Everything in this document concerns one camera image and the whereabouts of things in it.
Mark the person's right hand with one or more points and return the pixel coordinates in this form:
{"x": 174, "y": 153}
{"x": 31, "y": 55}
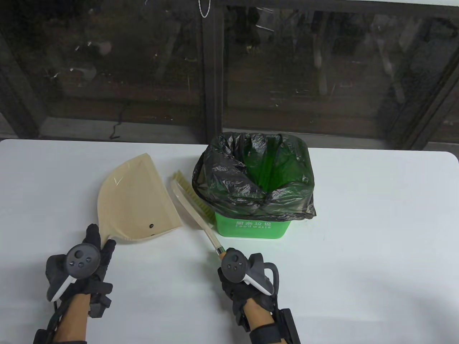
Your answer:
{"x": 236, "y": 294}

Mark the person's left hand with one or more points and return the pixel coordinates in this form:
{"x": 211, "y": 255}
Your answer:
{"x": 92, "y": 234}

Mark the beige plastic dustpan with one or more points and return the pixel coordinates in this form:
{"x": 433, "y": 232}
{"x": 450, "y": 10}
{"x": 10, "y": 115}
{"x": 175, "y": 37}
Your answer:
{"x": 132, "y": 200}

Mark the green food waste bin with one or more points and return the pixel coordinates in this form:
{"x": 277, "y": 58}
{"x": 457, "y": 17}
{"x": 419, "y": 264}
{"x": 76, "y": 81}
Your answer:
{"x": 251, "y": 231}

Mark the black plastic garbage bag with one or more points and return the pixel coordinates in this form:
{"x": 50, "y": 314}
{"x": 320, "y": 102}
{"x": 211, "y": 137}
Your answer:
{"x": 222, "y": 186}

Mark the person's right forearm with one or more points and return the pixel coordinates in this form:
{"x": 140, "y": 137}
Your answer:
{"x": 260, "y": 315}

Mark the person's left forearm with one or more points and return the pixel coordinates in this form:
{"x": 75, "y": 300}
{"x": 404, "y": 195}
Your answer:
{"x": 73, "y": 319}

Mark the black and white hand controller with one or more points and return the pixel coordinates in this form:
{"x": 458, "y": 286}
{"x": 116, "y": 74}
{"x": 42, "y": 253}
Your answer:
{"x": 82, "y": 261}
{"x": 233, "y": 267}

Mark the black glove sensor module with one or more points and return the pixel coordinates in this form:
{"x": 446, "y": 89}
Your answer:
{"x": 244, "y": 320}
{"x": 100, "y": 304}

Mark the white table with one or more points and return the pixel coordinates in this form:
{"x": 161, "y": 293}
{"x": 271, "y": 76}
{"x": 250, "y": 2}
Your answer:
{"x": 376, "y": 251}

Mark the dark framed glass window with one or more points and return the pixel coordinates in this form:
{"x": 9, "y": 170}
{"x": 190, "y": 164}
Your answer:
{"x": 287, "y": 71}

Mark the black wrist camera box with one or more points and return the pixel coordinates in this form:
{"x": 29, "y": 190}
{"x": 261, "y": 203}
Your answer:
{"x": 289, "y": 326}
{"x": 41, "y": 337}

